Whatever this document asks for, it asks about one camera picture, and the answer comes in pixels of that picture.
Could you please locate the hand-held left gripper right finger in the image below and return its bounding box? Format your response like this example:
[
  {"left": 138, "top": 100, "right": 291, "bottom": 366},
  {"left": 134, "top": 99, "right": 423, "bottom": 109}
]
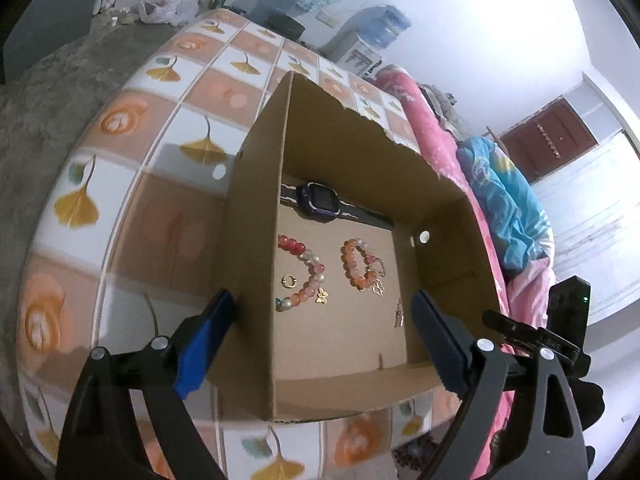
[{"left": 410, "top": 287, "right": 588, "bottom": 480}]

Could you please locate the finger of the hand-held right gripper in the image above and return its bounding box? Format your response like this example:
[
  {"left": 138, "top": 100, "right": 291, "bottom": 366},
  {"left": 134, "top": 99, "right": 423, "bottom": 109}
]
[{"left": 482, "top": 310, "right": 551, "bottom": 356}]

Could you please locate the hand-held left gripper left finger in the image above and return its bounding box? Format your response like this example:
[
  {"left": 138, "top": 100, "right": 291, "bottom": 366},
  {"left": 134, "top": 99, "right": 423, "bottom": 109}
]
[{"left": 55, "top": 287, "right": 237, "bottom": 480}]

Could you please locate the brown cardboard box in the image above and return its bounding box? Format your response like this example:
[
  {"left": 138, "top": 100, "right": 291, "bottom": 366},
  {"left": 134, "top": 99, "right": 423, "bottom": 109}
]
[{"left": 202, "top": 71, "right": 511, "bottom": 423}]

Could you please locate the pink orange bead bracelet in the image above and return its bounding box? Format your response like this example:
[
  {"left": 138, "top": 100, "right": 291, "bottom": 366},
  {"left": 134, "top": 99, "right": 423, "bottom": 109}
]
[{"left": 340, "top": 238, "right": 388, "bottom": 292}]

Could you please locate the multicolour bead bracelet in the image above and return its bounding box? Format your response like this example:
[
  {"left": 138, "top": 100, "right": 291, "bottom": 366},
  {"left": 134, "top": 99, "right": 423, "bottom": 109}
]
[{"left": 275, "top": 234, "right": 328, "bottom": 312}]

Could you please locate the dark purple smartwatch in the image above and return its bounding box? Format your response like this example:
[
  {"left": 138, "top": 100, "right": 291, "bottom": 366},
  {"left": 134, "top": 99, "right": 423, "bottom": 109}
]
[{"left": 280, "top": 181, "right": 393, "bottom": 231}]

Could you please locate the blue printed cloth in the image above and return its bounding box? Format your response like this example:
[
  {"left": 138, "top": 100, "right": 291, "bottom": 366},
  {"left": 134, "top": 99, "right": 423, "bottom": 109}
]
[{"left": 455, "top": 136, "right": 557, "bottom": 273}]

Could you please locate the red brown door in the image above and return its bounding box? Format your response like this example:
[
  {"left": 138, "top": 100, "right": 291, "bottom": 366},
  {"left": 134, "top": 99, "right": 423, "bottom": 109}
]
[{"left": 500, "top": 99, "right": 600, "bottom": 183}]

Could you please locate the pink floral blanket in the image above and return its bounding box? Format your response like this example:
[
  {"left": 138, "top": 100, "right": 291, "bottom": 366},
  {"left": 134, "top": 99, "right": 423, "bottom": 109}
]
[{"left": 375, "top": 64, "right": 558, "bottom": 480}]

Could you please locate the grey patterned cushion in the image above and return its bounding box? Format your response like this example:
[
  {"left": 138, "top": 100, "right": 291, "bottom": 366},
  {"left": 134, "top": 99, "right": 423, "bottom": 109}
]
[{"left": 417, "top": 82, "right": 468, "bottom": 131}]

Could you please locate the white water dispenser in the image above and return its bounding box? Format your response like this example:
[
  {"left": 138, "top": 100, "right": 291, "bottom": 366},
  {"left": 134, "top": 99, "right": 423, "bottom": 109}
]
[{"left": 320, "top": 30, "right": 381, "bottom": 78}]

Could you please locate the black round pot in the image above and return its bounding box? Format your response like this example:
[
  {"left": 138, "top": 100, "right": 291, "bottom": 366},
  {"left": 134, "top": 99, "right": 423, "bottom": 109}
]
[{"left": 267, "top": 15, "right": 306, "bottom": 41}]

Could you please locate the white plastic bag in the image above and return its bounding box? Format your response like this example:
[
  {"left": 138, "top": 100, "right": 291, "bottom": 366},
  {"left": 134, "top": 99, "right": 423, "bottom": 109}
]
[{"left": 137, "top": 0, "right": 201, "bottom": 26}]

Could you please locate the grey flat board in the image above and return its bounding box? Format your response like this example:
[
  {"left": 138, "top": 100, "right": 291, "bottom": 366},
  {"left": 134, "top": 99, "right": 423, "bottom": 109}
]
[{"left": 2, "top": 0, "right": 108, "bottom": 83}]

